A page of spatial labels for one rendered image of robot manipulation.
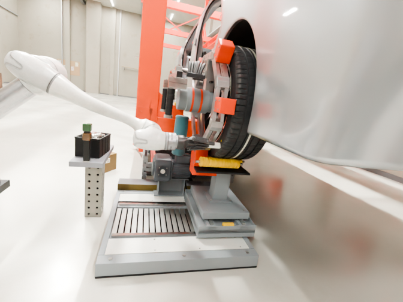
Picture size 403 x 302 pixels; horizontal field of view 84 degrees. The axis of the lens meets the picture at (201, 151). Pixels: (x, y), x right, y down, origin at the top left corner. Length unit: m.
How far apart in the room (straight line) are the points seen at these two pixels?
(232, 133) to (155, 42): 0.96
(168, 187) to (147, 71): 0.92
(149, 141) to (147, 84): 0.74
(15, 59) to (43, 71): 0.10
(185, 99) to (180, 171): 0.62
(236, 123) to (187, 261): 0.73
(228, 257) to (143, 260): 0.44
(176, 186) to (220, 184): 0.53
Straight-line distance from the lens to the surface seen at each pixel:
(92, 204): 1.67
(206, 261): 1.28
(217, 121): 1.11
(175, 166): 1.68
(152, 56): 1.77
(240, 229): 1.43
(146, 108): 1.75
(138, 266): 1.23
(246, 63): 1.18
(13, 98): 1.36
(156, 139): 1.08
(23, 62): 1.15
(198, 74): 1.13
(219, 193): 1.49
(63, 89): 1.11
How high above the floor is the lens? 0.88
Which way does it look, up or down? 14 degrees down
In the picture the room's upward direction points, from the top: 8 degrees clockwise
